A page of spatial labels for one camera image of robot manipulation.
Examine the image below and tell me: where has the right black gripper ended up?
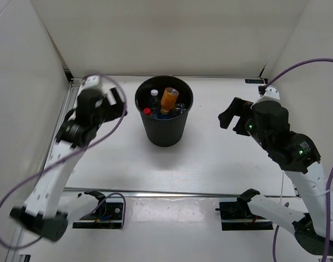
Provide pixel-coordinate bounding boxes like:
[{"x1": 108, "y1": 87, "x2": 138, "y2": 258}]
[{"x1": 218, "y1": 98, "x2": 271, "y2": 151}]

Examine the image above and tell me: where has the red label clear bottle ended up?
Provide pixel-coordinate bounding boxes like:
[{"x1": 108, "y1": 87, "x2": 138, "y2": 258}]
[{"x1": 143, "y1": 108, "x2": 152, "y2": 116}]

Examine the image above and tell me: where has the tall clear blue-label bottle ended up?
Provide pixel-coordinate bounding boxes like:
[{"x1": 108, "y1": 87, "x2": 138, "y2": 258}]
[{"x1": 150, "y1": 89, "x2": 159, "y2": 112}]

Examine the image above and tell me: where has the short blue-label water bottle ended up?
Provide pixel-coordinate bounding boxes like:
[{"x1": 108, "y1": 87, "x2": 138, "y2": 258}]
[{"x1": 152, "y1": 111, "x2": 177, "y2": 120}]

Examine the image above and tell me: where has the orange juice bottle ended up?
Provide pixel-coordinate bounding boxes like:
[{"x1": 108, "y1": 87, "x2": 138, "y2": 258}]
[{"x1": 160, "y1": 87, "x2": 179, "y2": 115}]

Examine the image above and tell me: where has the black cap Pepsi bottle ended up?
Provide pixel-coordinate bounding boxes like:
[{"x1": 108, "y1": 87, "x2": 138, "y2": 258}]
[{"x1": 171, "y1": 103, "x2": 187, "y2": 117}]

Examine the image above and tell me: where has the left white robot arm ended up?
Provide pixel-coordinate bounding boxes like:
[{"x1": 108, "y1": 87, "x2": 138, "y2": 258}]
[{"x1": 10, "y1": 74, "x2": 127, "y2": 242}]

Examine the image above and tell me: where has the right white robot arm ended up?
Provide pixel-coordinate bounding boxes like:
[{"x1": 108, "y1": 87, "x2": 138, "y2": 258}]
[{"x1": 218, "y1": 86, "x2": 333, "y2": 257}]

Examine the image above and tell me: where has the black ribbed plastic bin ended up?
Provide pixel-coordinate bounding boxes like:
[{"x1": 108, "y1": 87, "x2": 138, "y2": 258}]
[{"x1": 134, "y1": 76, "x2": 193, "y2": 147}]

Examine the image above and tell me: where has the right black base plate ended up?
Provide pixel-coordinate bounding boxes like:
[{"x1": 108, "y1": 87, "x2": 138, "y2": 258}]
[{"x1": 215, "y1": 201, "x2": 273, "y2": 231}]

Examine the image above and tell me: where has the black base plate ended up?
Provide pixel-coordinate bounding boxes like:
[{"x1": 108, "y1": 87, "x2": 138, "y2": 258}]
[
  {"x1": 72, "y1": 190, "x2": 127, "y2": 230},
  {"x1": 215, "y1": 201, "x2": 273, "y2": 231}
]

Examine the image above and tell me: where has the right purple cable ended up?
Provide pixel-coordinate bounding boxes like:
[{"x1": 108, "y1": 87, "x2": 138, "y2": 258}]
[{"x1": 258, "y1": 58, "x2": 333, "y2": 262}]

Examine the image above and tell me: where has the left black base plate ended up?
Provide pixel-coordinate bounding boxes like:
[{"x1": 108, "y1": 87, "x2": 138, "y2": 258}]
[{"x1": 72, "y1": 190, "x2": 127, "y2": 230}]

